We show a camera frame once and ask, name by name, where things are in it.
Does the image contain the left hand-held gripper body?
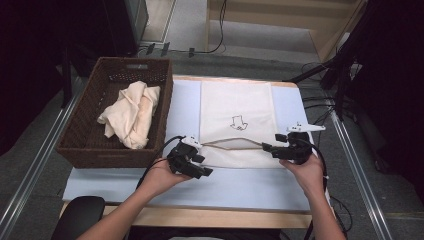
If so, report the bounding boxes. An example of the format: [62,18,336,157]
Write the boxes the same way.
[166,134,203,175]

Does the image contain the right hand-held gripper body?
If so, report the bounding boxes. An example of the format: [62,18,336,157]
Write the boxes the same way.
[271,121,327,166]

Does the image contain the white mesh laundry bag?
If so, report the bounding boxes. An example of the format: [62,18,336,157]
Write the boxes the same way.
[198,80,284,169]

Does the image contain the cream cloth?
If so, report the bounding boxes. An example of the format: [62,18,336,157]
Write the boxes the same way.
[96,80,162,150]

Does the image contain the brown wicker basket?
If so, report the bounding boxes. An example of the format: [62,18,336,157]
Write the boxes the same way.
[55,56,174,169]

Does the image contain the person's left hand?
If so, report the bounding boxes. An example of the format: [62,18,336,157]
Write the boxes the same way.
[141,158,193,198]

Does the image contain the person's right hand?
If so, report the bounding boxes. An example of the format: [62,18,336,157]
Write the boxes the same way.
[279,155,326,198]

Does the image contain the black tripod stand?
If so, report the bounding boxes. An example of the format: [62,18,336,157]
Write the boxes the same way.
[282,0,371,121]

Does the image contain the black curtain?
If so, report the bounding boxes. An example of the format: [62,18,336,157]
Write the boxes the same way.
[346,0,424,201]
[0,0,104,158]

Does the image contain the black chair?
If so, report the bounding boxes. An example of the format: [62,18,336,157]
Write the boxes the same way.
[50,195,106,240]

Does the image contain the dark grey cabinet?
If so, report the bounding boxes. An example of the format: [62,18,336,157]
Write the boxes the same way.
[99,0,150,58]

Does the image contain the left hand-held gripper black cable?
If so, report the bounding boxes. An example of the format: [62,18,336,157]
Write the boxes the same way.
[135,134,186,190]

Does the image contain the hand-held gripper black cable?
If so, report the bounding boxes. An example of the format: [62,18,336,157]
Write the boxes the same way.
[299,138,354,240]
[135,134,186,190]

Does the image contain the right hand-held gripper black cable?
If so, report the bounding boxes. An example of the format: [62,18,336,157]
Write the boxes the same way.
[299,138,354,240]

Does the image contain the bundle of black floor cables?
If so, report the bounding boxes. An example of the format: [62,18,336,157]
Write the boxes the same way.
[300,61,334,134]

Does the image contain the metal floor rail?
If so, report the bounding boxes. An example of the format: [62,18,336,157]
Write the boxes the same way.
[0,75,86,240]
[328,99,395,240]

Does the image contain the long black floor cable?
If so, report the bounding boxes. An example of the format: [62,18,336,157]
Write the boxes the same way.
[166,0,229,56]

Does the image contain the light wooden frame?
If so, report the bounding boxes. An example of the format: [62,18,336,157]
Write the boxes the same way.
[203,0,368,63]

